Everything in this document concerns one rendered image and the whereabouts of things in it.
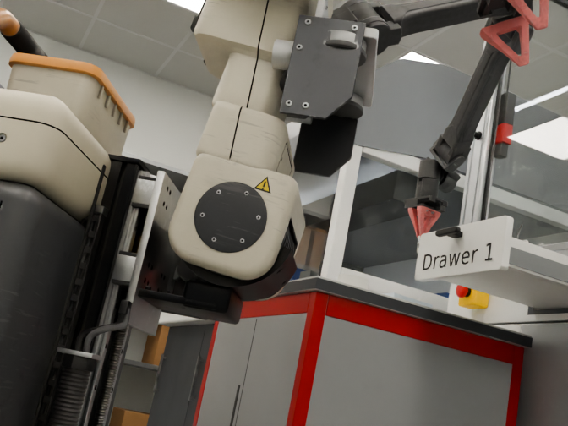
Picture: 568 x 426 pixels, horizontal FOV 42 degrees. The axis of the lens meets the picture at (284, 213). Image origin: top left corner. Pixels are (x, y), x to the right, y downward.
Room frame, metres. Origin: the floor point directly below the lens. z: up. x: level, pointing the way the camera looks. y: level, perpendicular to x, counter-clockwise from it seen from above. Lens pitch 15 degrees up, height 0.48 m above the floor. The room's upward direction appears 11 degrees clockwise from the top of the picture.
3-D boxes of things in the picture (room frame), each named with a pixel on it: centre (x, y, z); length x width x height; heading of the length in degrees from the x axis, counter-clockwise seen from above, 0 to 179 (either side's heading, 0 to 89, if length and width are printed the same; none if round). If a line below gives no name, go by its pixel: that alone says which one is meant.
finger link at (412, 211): (1.82, -0.36, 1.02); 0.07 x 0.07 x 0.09; 30
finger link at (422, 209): (1.83, -0.35, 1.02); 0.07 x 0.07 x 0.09; 30
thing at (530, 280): (1.59, -0.58, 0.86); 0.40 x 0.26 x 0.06; 112
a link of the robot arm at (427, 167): (1.83, -0.36, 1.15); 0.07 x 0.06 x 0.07; 137
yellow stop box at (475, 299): (1.93, -0.54, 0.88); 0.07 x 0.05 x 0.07; 22
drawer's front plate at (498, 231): (1.51, -0.38, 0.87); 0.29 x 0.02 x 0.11; 22
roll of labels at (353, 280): (1.66, -0.18, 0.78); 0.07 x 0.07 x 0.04
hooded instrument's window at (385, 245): (3.35, -0.34, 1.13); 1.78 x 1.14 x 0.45; 22
